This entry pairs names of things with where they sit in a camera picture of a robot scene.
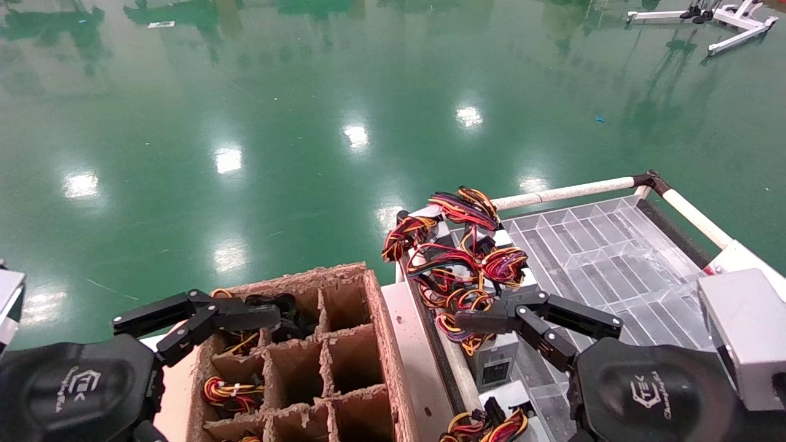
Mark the white floor stand base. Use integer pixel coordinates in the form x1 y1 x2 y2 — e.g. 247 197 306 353
626 0 779 57

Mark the black pipe corner connector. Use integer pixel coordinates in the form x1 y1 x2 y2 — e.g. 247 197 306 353
631 169 671 196

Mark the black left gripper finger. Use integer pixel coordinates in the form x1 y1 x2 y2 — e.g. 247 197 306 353
112 290 213 338
155 304 282 368

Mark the brown cardboard divider box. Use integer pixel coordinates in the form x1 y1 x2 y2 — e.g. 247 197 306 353
184 262 419 442

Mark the white cart frame pipe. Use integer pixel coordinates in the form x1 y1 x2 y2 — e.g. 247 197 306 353
662 188 735 250
491 176 639 211

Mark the clear plastic divider tray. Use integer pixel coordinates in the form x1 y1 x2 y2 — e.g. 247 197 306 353
451 195 719 442

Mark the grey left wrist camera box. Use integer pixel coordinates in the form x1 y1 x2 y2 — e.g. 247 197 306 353
0 268 26 354

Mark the black cable bundle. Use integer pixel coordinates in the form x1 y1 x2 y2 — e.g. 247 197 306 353
246 292 321 344

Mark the white label sign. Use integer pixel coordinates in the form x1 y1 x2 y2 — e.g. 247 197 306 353
703 239 786 277

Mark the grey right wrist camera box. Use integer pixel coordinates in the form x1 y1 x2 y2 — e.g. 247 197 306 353
699 268 786 413

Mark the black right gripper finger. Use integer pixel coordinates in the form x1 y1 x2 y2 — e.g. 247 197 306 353
530 293 623 340
453 306 579 373

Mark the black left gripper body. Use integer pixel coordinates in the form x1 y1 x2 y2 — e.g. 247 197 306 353
0 334 166 442

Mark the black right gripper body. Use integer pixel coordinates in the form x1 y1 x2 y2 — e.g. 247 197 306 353
568 338 747 442

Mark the black cart edge strip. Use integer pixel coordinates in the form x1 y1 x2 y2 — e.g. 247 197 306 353
636 198 716 271

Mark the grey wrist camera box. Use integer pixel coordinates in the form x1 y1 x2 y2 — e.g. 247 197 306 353
0 268 26 354
699 268 786 413

